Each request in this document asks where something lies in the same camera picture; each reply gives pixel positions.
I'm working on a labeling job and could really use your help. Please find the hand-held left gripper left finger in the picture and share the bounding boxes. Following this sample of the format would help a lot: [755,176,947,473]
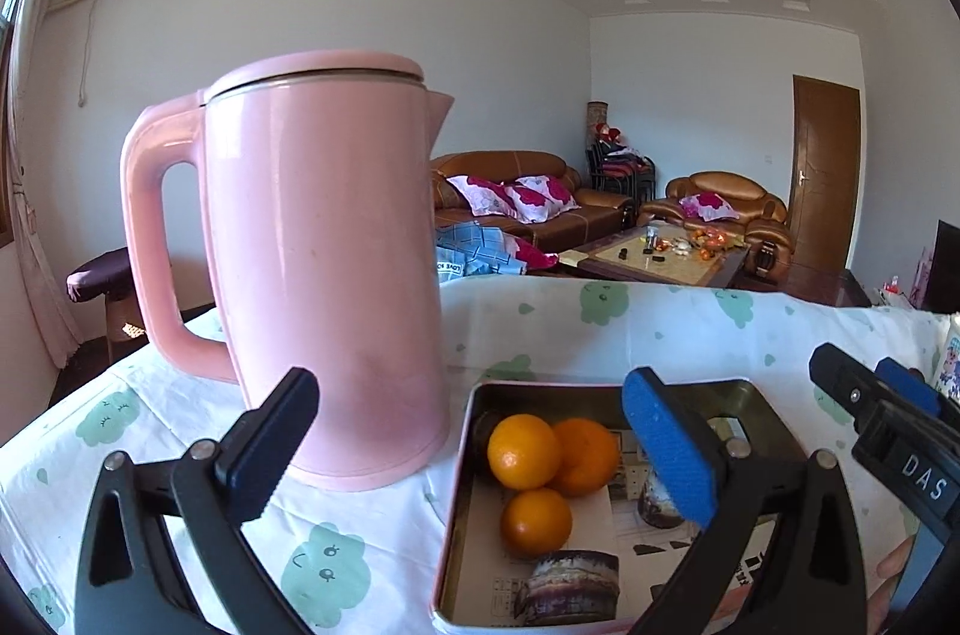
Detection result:
[73,367,321,635]

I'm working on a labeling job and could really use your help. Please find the red pink cloth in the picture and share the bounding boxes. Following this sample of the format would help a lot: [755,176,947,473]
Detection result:
[510,234,560,272]

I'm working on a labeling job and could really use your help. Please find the wooden coffee table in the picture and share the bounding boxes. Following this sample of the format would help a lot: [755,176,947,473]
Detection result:
[559,222,751,291]

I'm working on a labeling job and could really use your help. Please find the stacked dark chairs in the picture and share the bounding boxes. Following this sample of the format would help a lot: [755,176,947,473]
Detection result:
[585,140,657,209]

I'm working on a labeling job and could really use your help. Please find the brown wooden door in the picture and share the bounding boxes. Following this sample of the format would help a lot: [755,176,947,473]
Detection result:
[791,74,861,272]

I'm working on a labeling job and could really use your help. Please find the purple cushioned stool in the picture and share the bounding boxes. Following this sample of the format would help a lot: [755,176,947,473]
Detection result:
[66,247,151,362]

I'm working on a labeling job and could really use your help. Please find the pink metal tin box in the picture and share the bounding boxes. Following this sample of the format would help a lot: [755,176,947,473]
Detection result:
[430,380,826,632]

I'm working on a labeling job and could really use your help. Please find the light patterned curtain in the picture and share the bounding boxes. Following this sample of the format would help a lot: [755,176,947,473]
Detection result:
[0,0,83,374]

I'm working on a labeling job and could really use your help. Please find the black television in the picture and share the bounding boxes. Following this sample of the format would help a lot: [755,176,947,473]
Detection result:
[928,220,960,314]

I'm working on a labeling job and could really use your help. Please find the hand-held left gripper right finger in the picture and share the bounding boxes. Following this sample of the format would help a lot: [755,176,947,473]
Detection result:
[621,366,891,635]

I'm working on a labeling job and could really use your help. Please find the white wall cable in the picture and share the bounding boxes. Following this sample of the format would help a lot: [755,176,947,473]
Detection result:
[75,0,102,107]

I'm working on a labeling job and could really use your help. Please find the blue plaid cloth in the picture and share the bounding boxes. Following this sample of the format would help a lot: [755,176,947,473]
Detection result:
[435,221,526,284]

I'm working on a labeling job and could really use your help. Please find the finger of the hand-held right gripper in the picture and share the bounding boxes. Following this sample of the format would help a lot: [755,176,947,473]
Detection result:
[808,342,890,434]
[874,357,943,419]

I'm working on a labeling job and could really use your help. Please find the orange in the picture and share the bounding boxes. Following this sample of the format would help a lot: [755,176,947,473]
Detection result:
[487,413,563,490]
[500,487,573,559]
[551,417,622,497]

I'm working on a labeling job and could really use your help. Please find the pink electric kettle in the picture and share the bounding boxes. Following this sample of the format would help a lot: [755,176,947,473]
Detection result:
[120,52,456,493]

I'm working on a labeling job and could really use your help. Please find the white printed mug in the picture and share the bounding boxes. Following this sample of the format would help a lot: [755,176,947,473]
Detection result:
[930,312,960,400]

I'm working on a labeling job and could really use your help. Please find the pink floral pillow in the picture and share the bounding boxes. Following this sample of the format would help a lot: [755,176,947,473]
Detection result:
[447,175,518,221]
[679,192,740,221]
[504,174,582,224]

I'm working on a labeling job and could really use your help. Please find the person's right hand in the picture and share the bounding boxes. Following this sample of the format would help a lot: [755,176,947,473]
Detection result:
[874,526,920,606]

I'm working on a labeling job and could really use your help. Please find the white cloud print tablecloth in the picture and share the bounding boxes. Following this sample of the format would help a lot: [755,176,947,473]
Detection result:
[0,275,960,635]

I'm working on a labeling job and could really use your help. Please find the brown leather armchair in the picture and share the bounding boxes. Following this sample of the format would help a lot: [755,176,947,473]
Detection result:
[637,171,796,284]

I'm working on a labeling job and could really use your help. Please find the brown leather sofa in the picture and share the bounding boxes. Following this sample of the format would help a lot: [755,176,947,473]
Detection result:
[430,151,637,254]

